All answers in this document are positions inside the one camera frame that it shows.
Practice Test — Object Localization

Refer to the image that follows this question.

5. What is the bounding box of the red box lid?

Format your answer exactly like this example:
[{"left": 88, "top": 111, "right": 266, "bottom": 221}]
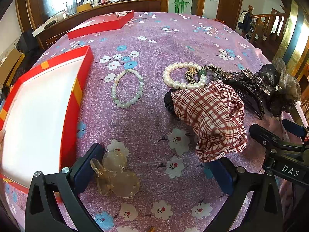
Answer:
[{"left": 67, "top": 10, "right": 134, "bottom": 39}]

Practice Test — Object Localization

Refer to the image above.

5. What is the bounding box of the white pearl bracelet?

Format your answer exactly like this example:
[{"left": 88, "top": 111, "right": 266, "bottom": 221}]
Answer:
[{"left": 162, "top": 62, "right": 208, "bottom": 90}]

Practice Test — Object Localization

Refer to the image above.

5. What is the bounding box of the wooden stair railing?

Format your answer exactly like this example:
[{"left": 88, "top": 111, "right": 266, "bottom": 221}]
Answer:
[{"left": 245, "top": 7, "right": 290, "bottom": 44}]

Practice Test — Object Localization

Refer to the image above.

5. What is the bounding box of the clear amber hair clip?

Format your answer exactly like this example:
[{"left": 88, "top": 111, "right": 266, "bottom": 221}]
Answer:
[{"left": 90, "top": 150, "right": 140, "bottom": 199}]

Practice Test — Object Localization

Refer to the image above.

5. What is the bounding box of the cardboard box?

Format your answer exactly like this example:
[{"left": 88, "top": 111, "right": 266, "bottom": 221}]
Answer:
[{"left": 0, "top": 48, "right": 25, "bottom": 89}]

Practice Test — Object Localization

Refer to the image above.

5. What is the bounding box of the brown wooden door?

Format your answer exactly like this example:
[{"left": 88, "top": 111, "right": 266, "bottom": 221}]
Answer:
[{"left": 216, "top": 0, "right": 243, "bottom": 30}]

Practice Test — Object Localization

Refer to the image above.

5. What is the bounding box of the pale green bead bracelet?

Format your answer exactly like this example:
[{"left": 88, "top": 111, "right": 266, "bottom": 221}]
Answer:
[{"left": 111, "top": 68, "right": 145, "bottom": 108}]

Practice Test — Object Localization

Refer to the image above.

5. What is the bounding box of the open red gift box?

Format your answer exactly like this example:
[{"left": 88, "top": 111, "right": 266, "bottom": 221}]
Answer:
[{"left": 1, "top": 46, "right": 93, "bottom": 193}]

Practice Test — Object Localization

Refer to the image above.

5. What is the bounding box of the black coil hair tie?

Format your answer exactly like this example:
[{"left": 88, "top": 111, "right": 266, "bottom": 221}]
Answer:
[{"left": 163, "top": 88, "right": 181, "bottom": 120}]

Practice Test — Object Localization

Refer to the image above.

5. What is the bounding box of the black rhinestone hair comb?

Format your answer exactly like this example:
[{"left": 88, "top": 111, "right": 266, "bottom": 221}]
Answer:
[{"left": 216, "top": 69, "right": 270, "bottom": 120}]

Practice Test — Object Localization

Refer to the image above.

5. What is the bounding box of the red plaid scrunchie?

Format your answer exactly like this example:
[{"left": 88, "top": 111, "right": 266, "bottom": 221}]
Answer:
[{"left": 171, "top": 80, "right": 247, "bottom": 163}]

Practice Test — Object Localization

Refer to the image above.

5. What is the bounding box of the purple floral bedspread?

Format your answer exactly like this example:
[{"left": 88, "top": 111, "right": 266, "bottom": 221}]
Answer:
[{"left": 0, "top": 11, "right": 307, "bottom": 232}]

